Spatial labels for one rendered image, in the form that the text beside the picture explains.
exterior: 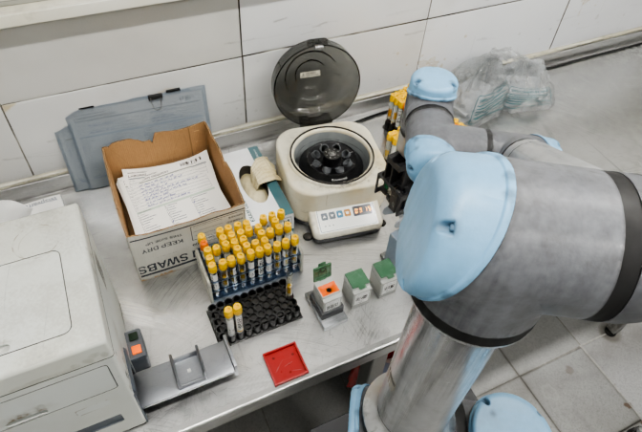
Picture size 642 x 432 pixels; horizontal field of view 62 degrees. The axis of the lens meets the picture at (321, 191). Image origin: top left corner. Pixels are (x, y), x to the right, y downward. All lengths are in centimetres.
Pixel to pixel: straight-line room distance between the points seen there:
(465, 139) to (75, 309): 60
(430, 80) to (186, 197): 65
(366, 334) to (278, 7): 74
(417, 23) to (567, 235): 118
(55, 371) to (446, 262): 60
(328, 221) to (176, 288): 36
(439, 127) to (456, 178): 41
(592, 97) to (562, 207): 151
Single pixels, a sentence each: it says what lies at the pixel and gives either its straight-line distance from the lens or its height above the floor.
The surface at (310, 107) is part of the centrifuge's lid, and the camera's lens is 139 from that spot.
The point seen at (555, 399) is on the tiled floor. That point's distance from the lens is 221.
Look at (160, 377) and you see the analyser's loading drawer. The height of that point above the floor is 91.
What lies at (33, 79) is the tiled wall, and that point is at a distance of 126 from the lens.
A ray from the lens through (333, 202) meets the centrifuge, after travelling 121.
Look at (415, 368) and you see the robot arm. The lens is 56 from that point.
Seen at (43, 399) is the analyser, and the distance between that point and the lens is 89.
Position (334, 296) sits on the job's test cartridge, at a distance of 107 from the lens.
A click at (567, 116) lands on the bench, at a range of 178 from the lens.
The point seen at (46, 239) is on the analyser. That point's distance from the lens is 93.
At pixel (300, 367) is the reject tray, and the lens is 107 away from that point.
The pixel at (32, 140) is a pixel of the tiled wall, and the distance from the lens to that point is 135.
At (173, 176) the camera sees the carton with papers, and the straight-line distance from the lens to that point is 131.
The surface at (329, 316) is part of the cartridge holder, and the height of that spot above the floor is 89.
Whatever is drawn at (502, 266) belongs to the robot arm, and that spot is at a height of 156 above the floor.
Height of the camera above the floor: 185
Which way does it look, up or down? 47 degrees down
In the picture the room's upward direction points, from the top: 4 degrees clockwise
